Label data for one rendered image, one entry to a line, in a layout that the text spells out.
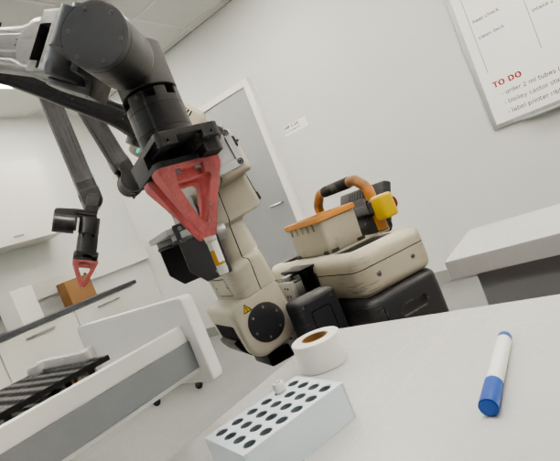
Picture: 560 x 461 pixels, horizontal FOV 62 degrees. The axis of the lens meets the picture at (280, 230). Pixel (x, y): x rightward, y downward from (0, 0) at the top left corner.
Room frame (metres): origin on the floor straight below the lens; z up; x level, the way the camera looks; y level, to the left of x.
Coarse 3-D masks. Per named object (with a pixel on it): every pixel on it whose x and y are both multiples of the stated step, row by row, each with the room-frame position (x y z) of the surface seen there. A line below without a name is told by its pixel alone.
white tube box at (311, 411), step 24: (288, 384) 0.51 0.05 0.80; (312, 384) 0.49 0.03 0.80; (336, 384) 0.46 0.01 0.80; (264, 408) 0.47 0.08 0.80; (288, 408) 0.45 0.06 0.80; (312, 408) 0.44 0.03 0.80; (336, 408) 0.45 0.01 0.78; (216, 432) 0.46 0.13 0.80; (240, 432) 0.44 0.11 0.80; (264, 432) 0.43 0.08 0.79; (288, 432) 0.42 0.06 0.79; (312, 432) 0.43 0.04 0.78; (336, 432) 0.44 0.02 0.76; (216, 456) 0.45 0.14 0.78; (240, 456) 0.40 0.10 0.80; (264, 456) 0.40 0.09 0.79; (288, 456) 0.41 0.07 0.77
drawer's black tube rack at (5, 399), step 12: (48, 372) 0.58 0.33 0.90; (60, 372) 0.54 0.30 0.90; (72, 372) 0.51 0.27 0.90; (84, 372) 0.51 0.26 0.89; (12, 384) 0.61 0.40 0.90; (24, 384) 0.56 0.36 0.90; (36, 384) 0.53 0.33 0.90; (48, 384) 0.49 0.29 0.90; (60, 384) 0.49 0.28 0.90; (0, 396) 0.55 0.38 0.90; (12, 396) 0.52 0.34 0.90; (24, 396) 0.48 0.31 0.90; (36, 396) 0.47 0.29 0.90; (48, 396) 0.59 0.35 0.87; (0, 408) 0.47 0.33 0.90; (12, 408) 0.45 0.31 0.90; (24, 408) 0.57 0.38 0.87; (0, 420) 0.57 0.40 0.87
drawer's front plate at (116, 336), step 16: (160, 304) 0.59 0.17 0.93; (176, 304) 0.57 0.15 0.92; (192, 304) 0.57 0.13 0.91; (96, 320) 0.73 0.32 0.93; (112, 320) 0.67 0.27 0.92; (128, 320) 0.64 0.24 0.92; (144, 320) 0.62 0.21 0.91; (160, 320) 0.60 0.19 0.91; (176, 320) 0.58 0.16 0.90; (192, 320) 0.56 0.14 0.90; (80, 336) 0.75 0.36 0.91; (96, 336) 0.71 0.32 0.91; (112, 336) 0.68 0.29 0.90; (128, 336) 0.65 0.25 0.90; (144, 336) 0.63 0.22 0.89; (192, 336) 0.56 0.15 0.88; (208, 336) 0.57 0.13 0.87; (96, 352) 0.73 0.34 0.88; (112, 352) 0.70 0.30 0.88; (128, 352) 0.67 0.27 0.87; (208, 352) 0.56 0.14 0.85; (208, 368) 0.56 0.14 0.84
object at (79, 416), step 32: (160, 352) 0.54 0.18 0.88; (192, 352) 0.57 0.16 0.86; (96, 384) 0.48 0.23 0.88; (128, 384) 0.50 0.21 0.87; (160, 384) 0.53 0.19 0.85; (32, 416) 0.43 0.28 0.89; (64, 416) 0.45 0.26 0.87; (96, 416) 0.47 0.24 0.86; (128, 416) 0.49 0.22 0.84; (0, 448) 0.40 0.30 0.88; (32, 448) 0.42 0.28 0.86; (64, 448) 0.44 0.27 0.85
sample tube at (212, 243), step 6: (204, 240) 0.47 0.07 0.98; (210, 240) 0.47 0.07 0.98; (216, 240) 0.47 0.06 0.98; (210, 246) 0.47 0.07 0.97; (216, 246) 0.47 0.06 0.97; (210, 252) 0.47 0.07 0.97; (216, 252) 0.47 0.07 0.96; (216, 258) 0.47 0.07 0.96; (222, 258) 0.47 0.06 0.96; (216, 264) 0.47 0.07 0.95; (222, 264) 0.47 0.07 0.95; (222, 270) 0.47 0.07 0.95; (228, 270) 0.47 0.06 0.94
